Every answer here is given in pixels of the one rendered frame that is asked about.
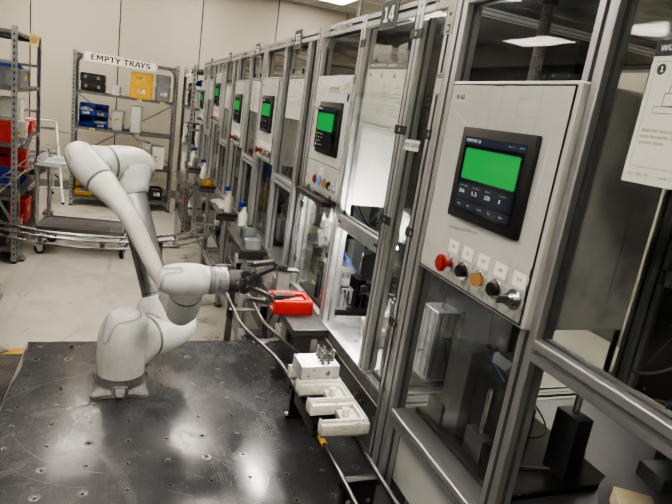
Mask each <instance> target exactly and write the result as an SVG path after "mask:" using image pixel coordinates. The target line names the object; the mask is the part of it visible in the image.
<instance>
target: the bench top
mask: <svg viewBox="0 0 672 504"><path fill-rule="evenodd" d="M70 345H73V347H69V346H70ZM96 348H97V341H56V342H27V344H26V347H25V349H24V351H23V354H22V356H21V359H20V361H19V364H18V366H17V368H16V371H15V373H14V376H13V378H12V380H11V383H10V385H9V388H8V390H7V392H6V395H5V397H4V400H3V402H2V404H1V407H0V504H338V501H339V495H340V489H339V487H338V485H337V479H338V475H337V474H336V472H335V470H334V468H333V466H332V464H331V462H330V460H329V458H328V456H327V454H326V452H325V450H324V448H323V447H322V446H321V444H320V442H319V440H318V438H312V437H311V435H310V433H309V431H308V429H307V427H306V425H305V423H304V421H303V419H302V418H286V419H285V417H284V415H283V414H284V412H285V411H288V404H289V397H290V389H289V388H288V386H287V385H288V379H287V377H286V375H285V373H284V371H283V369H282V368H281V366H280V365H279V364H278V362H277V361H276V360H275V359H274V358H273V357H272V356H271V355H270V354H269V353H268V352H267V351H266V350H265V349H264V348H263V347H262V346H261V345H259V344H257V345H255V344H253V343H252V340H224V341H186V342H185V343H183V344H182V345H180V346H179V347H177V348H175V349H173V350H171V351H169V352H166V353H164V354H161V355H157V356H155V357H154V358H153V359H151V360H150V361H149V362H148V363H147V364H145V370H147V371H148V375H147V377H146V389H147V390H148V392H149V394H148V397H147V398H143V399H142V398H124V400H123V403H115V399H101V400H90V393H91V392H92V390H93V384H94V378H93V372H94V371H97V366H96ZM34 358H38V360H35V361H34V360H33V359H34ZM325 440H326V442H327V445H328V447H329V449H330V451H331V452H332V454H333V456H334V458H335V460H336V462H337V464H338V466H339V467H340V469H341V471H342V473H343V475H344V477H345V476H355V475H365V474H374V472H373V470H372V469H371V467H370V466H369V464H368V462H367V461H366V459H365V457H364V456H363V454H362V453H361V451H360V449H359V448H358V446H357V444H356V443H355V441H354V440H353V438H352V436H346V437H333V438H325Z"/></svg>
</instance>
